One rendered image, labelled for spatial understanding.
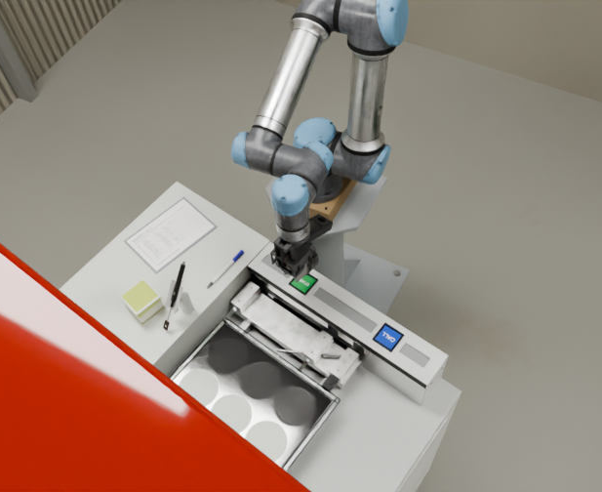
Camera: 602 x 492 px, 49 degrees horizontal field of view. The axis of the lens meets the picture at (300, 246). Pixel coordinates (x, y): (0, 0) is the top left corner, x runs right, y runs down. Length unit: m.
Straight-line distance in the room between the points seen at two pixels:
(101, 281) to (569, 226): 2.07
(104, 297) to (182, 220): 0.30
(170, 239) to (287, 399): 0.54
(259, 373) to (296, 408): 0.13
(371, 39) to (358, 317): 0.66
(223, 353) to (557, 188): 1.99
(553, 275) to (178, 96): 2.06
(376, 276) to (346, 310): 1.15
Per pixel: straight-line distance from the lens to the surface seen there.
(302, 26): 1.55
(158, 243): 1.80
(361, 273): 2.80
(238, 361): 1.67
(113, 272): 1.79
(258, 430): 1.60
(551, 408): 2.68
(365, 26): 1.54
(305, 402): 1.62
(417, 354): 1.61
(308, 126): 1.82
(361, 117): 1.68
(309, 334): 1.71
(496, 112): 3.48
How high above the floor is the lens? 2.42
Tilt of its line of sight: 57 degrees down
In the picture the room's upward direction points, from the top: 6 degrees counter-clockwise
